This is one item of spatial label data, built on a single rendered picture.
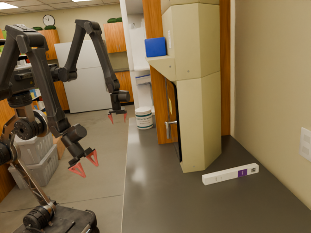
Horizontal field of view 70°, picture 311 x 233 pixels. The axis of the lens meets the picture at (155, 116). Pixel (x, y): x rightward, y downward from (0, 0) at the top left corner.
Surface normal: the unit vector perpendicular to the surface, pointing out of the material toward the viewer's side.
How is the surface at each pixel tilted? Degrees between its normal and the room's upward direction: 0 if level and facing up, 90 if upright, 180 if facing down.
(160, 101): 90
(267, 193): 0
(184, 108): 90
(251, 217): 0
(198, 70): 90
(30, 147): 95
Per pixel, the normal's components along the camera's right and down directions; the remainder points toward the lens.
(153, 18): 0.09, 0.31
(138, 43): -0.31, 0.44
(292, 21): -0.99, 0.13
